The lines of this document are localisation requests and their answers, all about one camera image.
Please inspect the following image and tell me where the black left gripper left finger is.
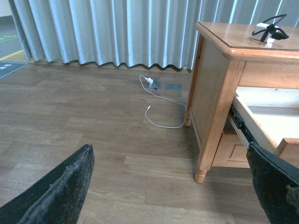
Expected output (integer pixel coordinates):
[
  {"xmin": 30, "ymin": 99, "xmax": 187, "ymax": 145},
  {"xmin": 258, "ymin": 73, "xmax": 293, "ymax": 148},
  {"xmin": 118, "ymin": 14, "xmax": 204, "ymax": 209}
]
[{"xmin": 0, "ymin": 144, "xmax": 95, "ymax": 224}]

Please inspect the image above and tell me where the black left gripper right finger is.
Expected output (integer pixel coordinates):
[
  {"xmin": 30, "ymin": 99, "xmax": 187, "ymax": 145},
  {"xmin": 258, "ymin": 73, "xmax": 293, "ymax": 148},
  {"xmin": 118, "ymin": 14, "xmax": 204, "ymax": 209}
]
[{"xmin": 246, "ymin": 142, "xmax": 299, "ymax": 224}]

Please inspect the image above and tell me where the wooden top drawer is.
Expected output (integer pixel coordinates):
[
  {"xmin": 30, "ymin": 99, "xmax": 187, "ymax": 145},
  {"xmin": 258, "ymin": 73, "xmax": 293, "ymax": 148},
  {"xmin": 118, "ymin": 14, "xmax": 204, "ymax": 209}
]
[{"xmin": 229, "ymin": 86, "xmax": 299, "ymax": 167}]

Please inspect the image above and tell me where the wooden drawer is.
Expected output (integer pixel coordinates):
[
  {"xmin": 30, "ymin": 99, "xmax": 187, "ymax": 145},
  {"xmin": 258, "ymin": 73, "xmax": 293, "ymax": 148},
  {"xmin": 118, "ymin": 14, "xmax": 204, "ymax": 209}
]
[
  {"xmin": 212, "ymin": 131, "xmax": 249, "ymax": 168},
  {"xmin": 229, "ymin": 86, "xmax": 299, "ymax": 167}
]

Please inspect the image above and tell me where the wooden bottom drawer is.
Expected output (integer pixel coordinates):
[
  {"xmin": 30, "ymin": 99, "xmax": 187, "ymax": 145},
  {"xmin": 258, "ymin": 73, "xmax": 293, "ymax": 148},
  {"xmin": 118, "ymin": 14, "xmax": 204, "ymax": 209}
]
[{"xmin": 212, "ymin": 131, "xmax": 249, "ymax": 168}]

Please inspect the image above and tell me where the wooden nightstand cabinet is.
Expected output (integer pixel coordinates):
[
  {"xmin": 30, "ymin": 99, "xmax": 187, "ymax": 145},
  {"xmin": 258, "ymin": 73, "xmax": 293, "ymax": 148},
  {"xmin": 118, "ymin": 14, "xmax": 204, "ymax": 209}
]
[{"xmin": 184, "ymin": 22, "xmax": 299, "ymax": 183}]

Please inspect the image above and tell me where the dark floor sign mat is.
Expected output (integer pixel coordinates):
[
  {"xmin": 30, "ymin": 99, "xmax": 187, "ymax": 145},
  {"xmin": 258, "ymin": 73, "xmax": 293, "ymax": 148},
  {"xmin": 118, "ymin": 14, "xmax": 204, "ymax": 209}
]
[{"xmin": 0, "ymin": 61, "xmax": 28, "ymax": 78}]

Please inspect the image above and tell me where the closed metal floor socket plate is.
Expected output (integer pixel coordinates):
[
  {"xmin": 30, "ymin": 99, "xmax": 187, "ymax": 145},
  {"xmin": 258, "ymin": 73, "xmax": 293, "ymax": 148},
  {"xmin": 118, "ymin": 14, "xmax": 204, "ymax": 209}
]
[{"xmin": 166, "ymin": 84, "xmax": 183, "ymax": 91}]

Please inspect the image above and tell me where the open metal floor socket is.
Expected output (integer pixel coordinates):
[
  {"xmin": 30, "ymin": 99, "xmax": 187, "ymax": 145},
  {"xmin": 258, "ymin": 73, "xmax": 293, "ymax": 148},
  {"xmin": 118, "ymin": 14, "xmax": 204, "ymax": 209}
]
[{"xmin": 147, "ymin": 79, "xmax": 161, "ymax": 90}]

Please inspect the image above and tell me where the grey pleated curtain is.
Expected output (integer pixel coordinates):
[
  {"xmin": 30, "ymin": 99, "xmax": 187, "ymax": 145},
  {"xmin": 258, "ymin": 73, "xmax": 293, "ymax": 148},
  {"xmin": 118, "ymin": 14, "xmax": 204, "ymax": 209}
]
[{"xmin": 9, "ymin": 0, "xmax": 299, "ymax": 69}]

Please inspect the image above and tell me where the white floor cable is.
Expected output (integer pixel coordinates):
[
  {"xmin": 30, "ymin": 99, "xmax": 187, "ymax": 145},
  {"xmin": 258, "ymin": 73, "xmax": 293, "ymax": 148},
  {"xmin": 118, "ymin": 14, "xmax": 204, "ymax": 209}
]
[{"xmin": 139, "ymin": 75, "xmax": 186, "ymax": 129}]

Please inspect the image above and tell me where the white wall plug adapter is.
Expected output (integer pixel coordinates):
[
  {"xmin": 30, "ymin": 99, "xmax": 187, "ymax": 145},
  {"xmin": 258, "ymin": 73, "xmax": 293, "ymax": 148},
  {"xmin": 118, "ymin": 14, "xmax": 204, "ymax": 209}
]
[{"xmin": 146, "ymin": 78, "xmax": 153, "ymax": 84}]

